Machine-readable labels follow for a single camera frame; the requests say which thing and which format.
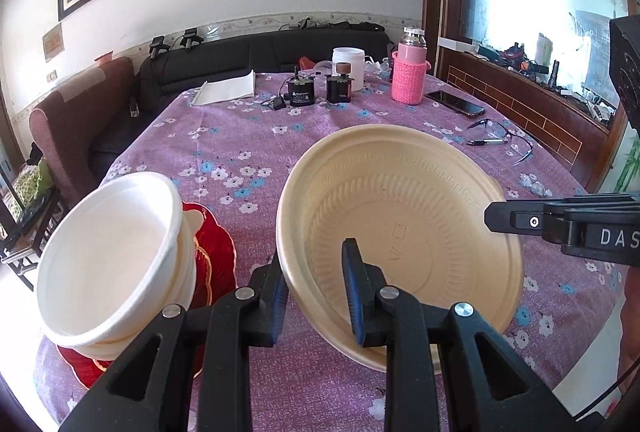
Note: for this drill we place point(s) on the brown armchair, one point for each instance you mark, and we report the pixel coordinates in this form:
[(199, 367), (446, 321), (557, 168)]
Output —
[(75, 112)]

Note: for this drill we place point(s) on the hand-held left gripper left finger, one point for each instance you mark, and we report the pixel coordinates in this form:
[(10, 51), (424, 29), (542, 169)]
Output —
[(277, 307)]

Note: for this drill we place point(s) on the white plastic jar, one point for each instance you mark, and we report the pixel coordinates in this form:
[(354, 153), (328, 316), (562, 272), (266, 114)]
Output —
[(347, 57)]

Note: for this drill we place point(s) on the black smartphone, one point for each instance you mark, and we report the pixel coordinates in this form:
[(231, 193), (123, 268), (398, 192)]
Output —
[(455, 102)]

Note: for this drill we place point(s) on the person's right forearm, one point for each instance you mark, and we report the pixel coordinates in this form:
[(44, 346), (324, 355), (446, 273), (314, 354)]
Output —
[(631, 327)]

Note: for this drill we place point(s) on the small wall plaque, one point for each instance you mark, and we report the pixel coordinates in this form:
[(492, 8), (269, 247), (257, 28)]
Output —
[(52, 42)]

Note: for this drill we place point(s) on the large red glass plate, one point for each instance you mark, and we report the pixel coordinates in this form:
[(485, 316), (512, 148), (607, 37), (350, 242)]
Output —
[(225, 262)]

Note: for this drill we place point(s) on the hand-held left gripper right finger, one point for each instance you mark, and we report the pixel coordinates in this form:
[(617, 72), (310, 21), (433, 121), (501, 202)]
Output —
[(352, 292)]

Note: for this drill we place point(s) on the wooden brick-pattern cabinet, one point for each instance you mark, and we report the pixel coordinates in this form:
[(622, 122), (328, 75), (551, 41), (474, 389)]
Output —
[(525, 112)]

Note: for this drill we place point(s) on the black clamp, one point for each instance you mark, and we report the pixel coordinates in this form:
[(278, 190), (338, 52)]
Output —
[(159, 46), (191, 38)]

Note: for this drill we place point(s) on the eyeglasses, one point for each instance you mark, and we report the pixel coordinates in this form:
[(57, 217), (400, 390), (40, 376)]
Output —
[(492, 128)]

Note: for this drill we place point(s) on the black sofa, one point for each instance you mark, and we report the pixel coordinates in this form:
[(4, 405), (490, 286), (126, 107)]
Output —
[(225, 57)]

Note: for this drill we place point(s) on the purple floral tablecloth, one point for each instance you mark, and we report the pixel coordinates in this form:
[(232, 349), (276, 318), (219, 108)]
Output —
[(225, 137)]

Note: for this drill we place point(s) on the chair with green cushion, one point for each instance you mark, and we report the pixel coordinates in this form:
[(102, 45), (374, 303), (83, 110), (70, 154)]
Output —
[(25, 192)]

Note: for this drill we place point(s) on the large cream plastic bowl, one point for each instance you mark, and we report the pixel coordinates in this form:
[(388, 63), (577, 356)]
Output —
[(425, 212)]

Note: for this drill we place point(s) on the red plastic bag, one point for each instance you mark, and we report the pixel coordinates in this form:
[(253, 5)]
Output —
[(307, 62)]

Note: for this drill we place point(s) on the white folded paper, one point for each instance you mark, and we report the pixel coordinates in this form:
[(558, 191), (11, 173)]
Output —
[(225, 88)]

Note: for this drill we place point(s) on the wall switch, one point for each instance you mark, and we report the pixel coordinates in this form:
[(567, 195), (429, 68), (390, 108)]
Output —
[(52, 75)]

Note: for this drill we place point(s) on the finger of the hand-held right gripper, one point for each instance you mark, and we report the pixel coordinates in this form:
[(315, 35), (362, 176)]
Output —
[(525, 217)]

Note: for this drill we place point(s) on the ballpoint pen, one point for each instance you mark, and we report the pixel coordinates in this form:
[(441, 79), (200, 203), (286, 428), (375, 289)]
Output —
[(487, 142)]

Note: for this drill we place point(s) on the pink bottle with knit sleeve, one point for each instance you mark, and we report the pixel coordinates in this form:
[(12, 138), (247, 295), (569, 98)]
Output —
[(410, 82)]

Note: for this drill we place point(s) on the small black adapter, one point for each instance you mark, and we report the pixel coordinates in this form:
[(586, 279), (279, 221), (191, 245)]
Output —
[(278, 104)]

